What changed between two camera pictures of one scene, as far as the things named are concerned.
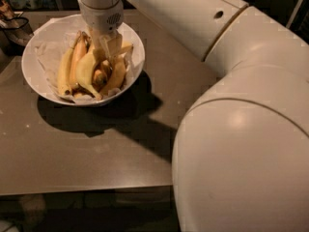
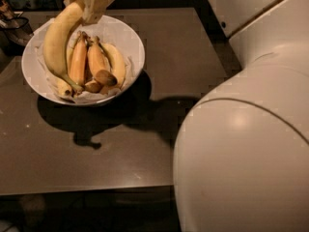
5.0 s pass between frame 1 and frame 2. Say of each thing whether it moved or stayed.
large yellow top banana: moved
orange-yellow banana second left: stayed
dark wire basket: stayed
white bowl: stayed
